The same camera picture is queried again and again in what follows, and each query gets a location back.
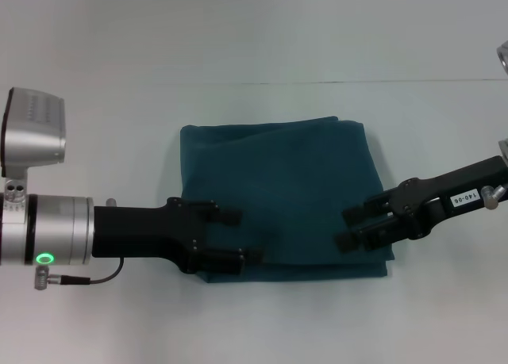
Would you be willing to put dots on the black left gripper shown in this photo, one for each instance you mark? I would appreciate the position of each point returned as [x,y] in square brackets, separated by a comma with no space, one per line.
[147,233]

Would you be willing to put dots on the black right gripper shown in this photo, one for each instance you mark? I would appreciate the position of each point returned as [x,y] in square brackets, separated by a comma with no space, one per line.
[448,201]

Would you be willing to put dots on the blue teal shirt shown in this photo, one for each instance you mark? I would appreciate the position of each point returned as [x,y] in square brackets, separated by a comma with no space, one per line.
[285,162]

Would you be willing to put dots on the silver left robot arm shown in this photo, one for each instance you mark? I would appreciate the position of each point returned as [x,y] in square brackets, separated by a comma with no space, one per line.
[47,229]

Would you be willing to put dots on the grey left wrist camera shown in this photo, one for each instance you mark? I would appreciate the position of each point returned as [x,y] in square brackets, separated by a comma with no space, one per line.
[33,130]

